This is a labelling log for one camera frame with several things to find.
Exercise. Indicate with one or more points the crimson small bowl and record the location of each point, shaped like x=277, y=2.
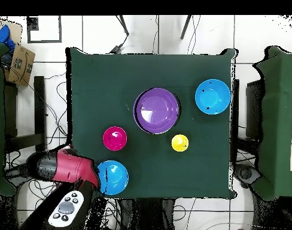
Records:
x=115, y=138

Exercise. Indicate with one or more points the large blue bowl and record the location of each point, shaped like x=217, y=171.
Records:
x=115, y=177
x=213, y=96

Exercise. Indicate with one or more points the large purple bowl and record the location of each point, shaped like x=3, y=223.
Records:
x=156, y=110

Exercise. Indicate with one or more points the yellow cup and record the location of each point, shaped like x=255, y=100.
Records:
x=179, y=143

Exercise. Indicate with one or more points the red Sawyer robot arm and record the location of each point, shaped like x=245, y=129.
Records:
x=69, y=167

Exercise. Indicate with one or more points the dark green tablecloth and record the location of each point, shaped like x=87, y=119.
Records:
x=112, y=79

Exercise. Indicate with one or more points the cardboard box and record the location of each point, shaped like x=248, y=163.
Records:
x=20, y=64

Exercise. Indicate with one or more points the black power adapter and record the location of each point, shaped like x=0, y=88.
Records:
x=116, y=49

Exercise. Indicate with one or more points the blue cloth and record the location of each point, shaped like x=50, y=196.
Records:
x=2, y=36

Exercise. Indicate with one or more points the black tripod leg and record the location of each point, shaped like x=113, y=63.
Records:
x=186, y=26
x=124, y=25

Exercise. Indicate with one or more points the grey stand base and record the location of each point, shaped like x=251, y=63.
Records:
x=246, y=173

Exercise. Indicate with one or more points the black equipment box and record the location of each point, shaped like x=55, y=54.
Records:
x=255, y=107

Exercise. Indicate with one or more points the black bench frame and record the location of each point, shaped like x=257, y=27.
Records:
x=39, y=107

